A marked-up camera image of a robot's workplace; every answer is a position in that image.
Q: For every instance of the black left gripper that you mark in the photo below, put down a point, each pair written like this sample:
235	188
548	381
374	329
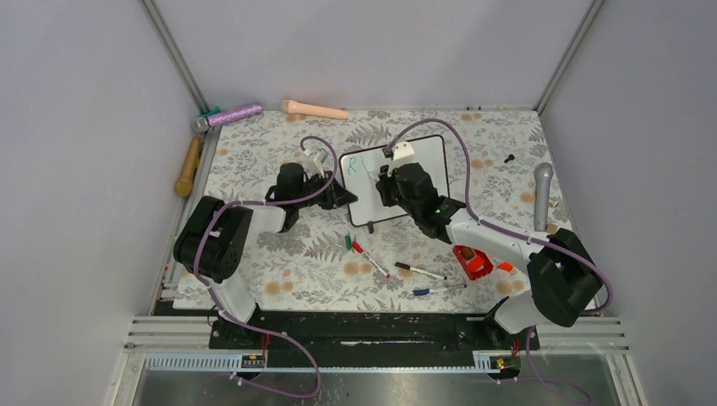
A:
334	195

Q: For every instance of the blue marker pen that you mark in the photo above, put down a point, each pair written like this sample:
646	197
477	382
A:
442	289

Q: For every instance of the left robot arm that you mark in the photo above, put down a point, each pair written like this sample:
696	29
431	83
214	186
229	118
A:
211	243

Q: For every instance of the green marker pen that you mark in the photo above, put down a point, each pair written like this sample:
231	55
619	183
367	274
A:
372	175

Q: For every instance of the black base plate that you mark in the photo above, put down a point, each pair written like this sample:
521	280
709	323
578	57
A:
365	340

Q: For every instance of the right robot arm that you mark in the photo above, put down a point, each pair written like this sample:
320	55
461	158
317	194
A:
562	277

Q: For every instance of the pink microphone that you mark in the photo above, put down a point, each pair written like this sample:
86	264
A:
289	106

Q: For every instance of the silver microphone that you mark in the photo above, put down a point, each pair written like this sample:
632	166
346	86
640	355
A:
543	174

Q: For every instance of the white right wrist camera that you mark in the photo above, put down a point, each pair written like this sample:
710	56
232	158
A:
402	153

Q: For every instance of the red marker pen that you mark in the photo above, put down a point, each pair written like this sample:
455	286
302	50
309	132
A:
358	248

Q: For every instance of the black marker pen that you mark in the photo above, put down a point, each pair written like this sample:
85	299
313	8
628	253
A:
405	270

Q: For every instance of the white whiteboard black frame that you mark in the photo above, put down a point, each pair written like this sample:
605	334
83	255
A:
429	151

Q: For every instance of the red plastic box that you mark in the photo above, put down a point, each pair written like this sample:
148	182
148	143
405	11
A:
475	263

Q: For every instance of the small orange block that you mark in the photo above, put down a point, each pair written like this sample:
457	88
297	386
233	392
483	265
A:
506	267

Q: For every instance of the gold microphone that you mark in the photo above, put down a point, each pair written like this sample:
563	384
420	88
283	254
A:
185	181

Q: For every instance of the purple glitter microphone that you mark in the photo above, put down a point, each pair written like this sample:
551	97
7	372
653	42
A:
218	117

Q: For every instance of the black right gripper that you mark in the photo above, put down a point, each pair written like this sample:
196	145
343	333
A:
384	185

